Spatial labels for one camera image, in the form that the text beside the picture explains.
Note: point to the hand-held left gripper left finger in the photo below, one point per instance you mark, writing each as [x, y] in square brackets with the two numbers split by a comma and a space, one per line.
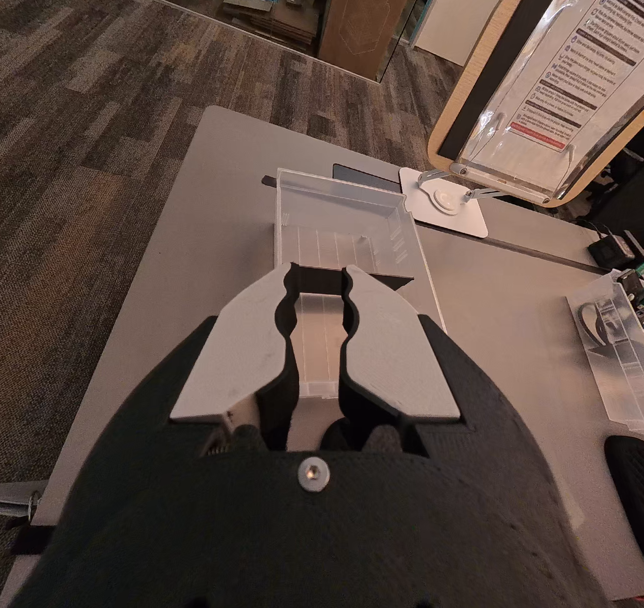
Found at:
[236, 356]

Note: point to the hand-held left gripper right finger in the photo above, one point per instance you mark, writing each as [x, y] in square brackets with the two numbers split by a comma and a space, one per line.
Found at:
[397, 361]

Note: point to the clear plastic bin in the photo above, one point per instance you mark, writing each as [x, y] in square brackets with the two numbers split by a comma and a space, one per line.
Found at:
[342, 215]

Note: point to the black bin divider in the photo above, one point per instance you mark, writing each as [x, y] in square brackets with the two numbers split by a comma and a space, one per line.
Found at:
[322, 278]

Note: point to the white stand base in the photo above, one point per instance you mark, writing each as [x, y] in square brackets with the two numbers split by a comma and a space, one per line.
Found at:
[453, 215]

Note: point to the black desk mat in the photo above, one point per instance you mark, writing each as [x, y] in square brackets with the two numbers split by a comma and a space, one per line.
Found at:
[362, 177]

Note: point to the small clear parts bin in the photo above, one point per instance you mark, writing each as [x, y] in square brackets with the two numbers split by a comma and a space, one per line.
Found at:
[614, 376]

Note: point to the small black adapter box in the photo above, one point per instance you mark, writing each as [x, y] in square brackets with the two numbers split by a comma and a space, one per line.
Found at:
[609, 250]

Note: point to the black mesh office chair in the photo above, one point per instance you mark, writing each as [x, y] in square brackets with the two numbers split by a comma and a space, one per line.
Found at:
[626, 472]

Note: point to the tall cardboard box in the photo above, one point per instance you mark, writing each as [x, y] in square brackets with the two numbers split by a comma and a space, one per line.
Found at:
[362, 19]

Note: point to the printed instruction sheet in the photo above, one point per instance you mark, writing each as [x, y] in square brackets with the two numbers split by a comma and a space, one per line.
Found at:
[578, 64]

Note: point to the pile of flat cardboard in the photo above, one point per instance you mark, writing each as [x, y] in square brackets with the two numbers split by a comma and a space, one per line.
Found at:
[271, 9]

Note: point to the metal desk bracket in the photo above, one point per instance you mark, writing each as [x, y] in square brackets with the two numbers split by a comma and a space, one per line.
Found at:
[20, 497]

